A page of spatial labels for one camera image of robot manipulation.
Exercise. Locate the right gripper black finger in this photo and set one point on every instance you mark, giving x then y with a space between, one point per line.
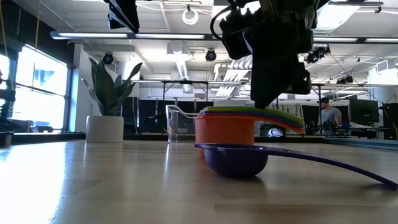
270 77
302 79

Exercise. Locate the red measuring cup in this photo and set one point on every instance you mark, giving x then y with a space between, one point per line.
230 114

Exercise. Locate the orange measuring cup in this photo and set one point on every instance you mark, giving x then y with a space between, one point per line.
224 130

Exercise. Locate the purple measuring cup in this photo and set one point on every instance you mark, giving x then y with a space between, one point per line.
236 161

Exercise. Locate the clear plastic measuring cup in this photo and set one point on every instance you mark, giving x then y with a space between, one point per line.
180 127

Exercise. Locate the black ceiling track lights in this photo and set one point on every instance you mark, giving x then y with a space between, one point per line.
317 55

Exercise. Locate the person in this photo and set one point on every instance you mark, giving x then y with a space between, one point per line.
331 115

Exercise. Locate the long ceiling light strip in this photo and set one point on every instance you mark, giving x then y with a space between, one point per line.
335 40
93 35

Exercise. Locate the black and white ball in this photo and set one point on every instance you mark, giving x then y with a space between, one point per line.
275 132

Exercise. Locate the black computer monitor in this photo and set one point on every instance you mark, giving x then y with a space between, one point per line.
363 110

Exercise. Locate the blue table mat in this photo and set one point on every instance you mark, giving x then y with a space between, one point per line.
367 143

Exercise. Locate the green snake plant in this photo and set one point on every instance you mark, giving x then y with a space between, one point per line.
105 90

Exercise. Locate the white plant pot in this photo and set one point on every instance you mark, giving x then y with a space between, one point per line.
104 129

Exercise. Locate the large window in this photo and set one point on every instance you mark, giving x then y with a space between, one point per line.
40 93

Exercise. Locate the black equipment stand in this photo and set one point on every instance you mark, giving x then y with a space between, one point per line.
7 105

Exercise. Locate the small dark cup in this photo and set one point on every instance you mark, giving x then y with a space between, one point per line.
6 140

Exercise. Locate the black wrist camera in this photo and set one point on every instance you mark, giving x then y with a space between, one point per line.
236 40

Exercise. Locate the silver ventilation duct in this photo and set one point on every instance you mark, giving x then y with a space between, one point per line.
335 15

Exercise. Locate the black ceiling camera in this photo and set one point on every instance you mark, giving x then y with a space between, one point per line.
108 58
211 55

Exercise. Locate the black metal table frame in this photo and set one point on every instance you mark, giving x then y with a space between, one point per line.
186 81

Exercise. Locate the white ceiling duct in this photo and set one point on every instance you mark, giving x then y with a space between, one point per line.
178 59

